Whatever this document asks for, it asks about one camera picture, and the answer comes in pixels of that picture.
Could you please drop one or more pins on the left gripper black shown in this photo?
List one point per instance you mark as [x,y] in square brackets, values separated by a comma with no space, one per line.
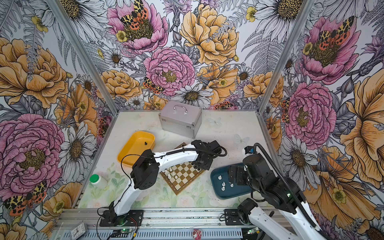
[206,166]

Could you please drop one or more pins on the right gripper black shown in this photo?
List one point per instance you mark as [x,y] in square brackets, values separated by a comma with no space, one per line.
[240,171]

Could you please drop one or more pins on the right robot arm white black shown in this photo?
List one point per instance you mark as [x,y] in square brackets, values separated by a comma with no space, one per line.
[283,194]

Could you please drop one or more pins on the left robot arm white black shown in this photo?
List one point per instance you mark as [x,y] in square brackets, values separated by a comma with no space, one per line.
[149,164]

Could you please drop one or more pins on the wooden chess board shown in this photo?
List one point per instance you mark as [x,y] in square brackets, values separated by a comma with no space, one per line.
[179,177]

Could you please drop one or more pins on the teal plastic tray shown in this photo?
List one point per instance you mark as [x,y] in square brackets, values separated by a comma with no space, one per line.
[234,187]

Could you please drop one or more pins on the silver aluminium case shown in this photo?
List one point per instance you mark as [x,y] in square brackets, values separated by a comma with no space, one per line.
[181,119]

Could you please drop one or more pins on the yellow plastic tray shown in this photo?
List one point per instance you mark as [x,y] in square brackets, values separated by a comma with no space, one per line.
[135,146]

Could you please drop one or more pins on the small red white object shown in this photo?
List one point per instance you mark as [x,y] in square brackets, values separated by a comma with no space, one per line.
[197,234]

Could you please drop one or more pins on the white bottle green cap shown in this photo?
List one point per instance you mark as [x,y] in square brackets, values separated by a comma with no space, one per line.
[98,181]

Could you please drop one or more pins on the small white clock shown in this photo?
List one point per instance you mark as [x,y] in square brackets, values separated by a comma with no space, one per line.
[77,232]

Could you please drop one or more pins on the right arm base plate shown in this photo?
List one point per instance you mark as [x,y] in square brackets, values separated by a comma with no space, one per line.
[235,217]

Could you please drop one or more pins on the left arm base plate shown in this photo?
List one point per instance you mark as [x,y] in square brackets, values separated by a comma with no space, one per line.
[132,219]

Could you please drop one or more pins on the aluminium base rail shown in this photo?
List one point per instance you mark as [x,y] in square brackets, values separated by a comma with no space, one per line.
[188,218]

